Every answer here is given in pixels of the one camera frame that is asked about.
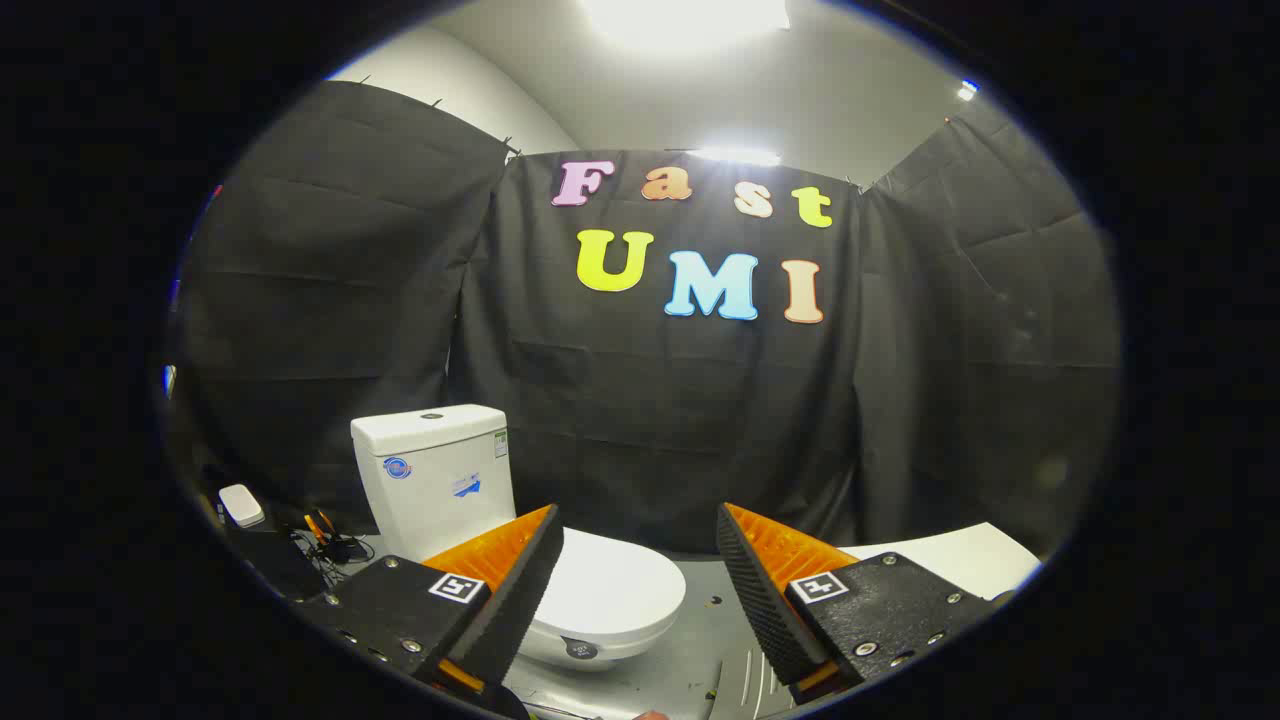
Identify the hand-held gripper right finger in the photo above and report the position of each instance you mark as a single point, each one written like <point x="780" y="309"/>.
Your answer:
<point x="760" y="600"/>

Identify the large ceiling light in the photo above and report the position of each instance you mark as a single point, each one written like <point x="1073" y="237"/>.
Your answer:
<point x="685" y="20"/>

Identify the black backdrop cloth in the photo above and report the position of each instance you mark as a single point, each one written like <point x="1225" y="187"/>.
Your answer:
<point x="650" y="420"/>

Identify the ceiling strip light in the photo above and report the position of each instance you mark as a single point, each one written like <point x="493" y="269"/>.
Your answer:
<point x="735" y="156"/>

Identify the small white device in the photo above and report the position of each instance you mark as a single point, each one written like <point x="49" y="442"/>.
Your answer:
<point x="241" y="505"/>

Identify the small ceiling light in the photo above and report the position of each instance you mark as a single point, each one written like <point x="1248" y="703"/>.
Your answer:
<point x="966" y="91"/>

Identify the black box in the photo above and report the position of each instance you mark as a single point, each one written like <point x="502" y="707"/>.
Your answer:
<point x="275" y="562"/>

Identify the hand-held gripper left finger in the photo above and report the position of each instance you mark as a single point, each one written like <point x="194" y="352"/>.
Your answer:
<point x="520" y="600"/>

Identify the white ceramic toilet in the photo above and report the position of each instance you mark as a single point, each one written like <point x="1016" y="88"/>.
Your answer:
<point x="430" y="490"/>

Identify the white toilet lid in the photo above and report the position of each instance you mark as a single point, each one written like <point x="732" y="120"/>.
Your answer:
<point x="610" y="585"/>

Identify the white drawer cabinet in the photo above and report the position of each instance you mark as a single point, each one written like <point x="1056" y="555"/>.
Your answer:
<point x="960" y="560"/>

